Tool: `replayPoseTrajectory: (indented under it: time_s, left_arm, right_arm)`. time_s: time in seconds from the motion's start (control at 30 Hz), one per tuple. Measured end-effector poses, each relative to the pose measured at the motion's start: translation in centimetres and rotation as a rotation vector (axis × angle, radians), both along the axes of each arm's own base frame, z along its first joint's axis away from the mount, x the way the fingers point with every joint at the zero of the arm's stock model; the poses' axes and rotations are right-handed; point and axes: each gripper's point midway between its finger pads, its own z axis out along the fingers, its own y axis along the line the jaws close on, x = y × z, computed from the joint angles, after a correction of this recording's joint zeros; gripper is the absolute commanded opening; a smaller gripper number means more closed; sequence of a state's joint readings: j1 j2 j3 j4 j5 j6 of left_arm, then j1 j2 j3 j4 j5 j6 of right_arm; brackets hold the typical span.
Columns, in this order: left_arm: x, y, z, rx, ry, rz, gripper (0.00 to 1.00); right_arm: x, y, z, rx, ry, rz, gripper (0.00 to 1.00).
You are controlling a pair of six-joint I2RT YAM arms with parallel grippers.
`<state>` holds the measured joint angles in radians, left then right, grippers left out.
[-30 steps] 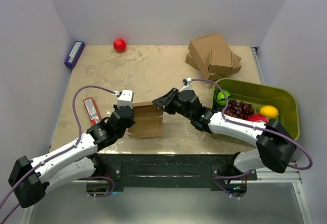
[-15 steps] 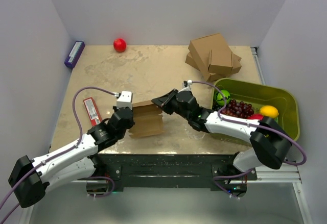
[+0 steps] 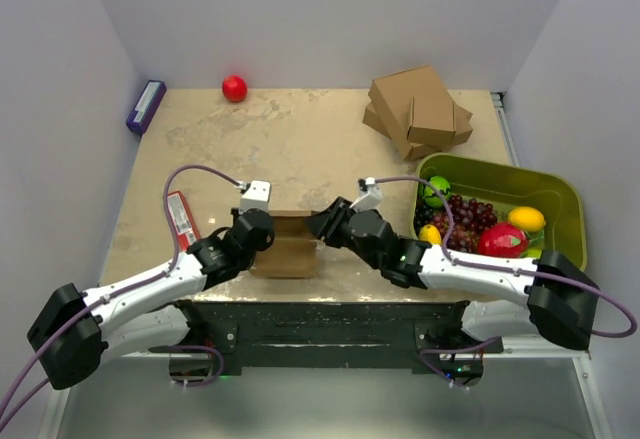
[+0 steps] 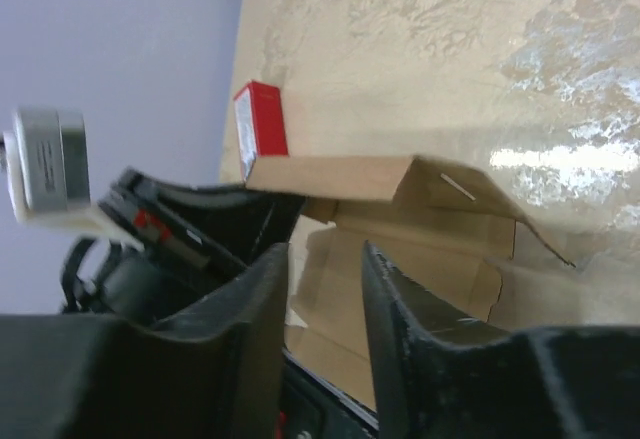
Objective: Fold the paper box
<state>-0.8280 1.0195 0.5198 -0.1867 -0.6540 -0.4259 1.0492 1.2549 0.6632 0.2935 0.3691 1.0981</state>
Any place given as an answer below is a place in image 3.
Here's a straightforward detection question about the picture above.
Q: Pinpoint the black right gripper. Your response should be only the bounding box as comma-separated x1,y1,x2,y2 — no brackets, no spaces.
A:
303,197,383,270

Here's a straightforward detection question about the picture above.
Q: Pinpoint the brown cardboard box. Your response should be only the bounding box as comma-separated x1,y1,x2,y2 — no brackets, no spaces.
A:
250,210,318,279

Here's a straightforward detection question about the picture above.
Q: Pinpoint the green plastic tub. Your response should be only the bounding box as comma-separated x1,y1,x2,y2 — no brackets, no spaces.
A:
415,153,587,270

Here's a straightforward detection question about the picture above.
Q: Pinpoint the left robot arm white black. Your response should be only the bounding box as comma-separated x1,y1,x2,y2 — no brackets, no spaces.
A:
27,209,274,390

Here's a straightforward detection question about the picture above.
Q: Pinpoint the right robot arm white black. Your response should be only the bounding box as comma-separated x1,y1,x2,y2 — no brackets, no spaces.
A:
305,198,598,352

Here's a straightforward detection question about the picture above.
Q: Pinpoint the red rectangular box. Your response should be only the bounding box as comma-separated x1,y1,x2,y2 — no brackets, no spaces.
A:
167,190,201,251

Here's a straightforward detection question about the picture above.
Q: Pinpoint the folded cardboard box front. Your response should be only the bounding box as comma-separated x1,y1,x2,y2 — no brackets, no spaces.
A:
407,96,473,149

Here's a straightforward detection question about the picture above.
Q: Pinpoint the purple rectangular box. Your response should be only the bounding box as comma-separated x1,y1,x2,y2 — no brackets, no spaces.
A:
126,80,167,135

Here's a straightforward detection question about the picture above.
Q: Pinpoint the folded cardboard box bottom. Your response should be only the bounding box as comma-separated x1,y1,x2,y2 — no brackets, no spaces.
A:
363,103,473,160

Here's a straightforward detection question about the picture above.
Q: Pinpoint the dark grapes bunch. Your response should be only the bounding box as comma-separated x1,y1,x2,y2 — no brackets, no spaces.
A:
413,200,435,230

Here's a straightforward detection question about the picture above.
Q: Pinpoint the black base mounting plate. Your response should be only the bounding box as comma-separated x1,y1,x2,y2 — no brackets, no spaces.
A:
175,300,479,376

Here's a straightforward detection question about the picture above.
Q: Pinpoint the yellow mango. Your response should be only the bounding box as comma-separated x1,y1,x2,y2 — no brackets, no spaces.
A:
418,224,442,245

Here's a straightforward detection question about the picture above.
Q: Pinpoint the green watermelon ball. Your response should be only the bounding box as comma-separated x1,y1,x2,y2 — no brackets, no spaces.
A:
418,175,451,209

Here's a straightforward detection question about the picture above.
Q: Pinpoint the red apple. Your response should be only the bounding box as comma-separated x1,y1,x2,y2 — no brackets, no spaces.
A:
221,75,248,103

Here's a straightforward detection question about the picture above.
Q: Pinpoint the red grapes bunch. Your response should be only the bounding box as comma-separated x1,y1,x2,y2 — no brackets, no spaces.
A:
447,195,498,253

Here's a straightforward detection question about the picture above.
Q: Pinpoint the red dragon fruit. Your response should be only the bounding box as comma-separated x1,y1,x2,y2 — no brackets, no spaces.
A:
477,222,529,258

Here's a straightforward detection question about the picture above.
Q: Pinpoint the yellow lemon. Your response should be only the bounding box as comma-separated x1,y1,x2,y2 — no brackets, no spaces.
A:
507,206,546,233

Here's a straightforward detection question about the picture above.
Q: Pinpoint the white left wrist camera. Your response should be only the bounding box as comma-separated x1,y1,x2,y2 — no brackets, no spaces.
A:
238,180,272,214

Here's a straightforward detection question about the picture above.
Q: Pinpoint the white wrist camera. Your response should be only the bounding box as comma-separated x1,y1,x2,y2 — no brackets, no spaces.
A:
350,177,383,212
238,180,272,214

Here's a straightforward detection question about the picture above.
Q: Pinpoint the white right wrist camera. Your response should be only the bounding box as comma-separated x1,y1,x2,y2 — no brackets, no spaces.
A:
350,177,383,212

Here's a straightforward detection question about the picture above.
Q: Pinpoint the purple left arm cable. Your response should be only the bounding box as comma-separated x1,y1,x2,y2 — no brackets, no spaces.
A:
0,164,249,425

